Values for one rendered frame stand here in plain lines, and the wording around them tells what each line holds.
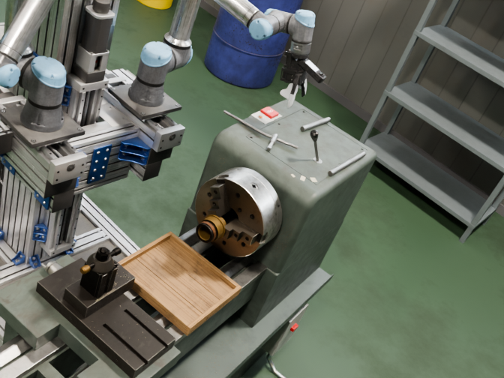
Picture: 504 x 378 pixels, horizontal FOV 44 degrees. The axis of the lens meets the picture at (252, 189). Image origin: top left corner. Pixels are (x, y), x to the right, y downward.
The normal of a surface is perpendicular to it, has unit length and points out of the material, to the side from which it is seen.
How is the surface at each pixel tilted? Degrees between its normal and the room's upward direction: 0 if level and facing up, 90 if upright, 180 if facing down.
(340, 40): 90
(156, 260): 0
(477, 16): 90
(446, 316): 0
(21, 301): 0
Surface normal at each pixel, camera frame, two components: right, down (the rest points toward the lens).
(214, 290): 0.31, -0.76
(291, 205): -0.56, 0.34
